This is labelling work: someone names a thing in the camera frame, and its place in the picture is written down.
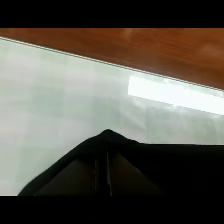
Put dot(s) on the black garment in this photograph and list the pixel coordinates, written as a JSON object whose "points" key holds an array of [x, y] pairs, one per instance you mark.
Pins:
{"points": [[186, 166]]}

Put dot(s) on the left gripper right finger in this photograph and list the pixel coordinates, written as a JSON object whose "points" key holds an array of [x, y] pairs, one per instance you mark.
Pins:
{"points": [[128, 176]]}

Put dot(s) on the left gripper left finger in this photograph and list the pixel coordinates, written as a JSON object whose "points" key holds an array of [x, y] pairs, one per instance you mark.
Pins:
{"points": [[76, 178]]}

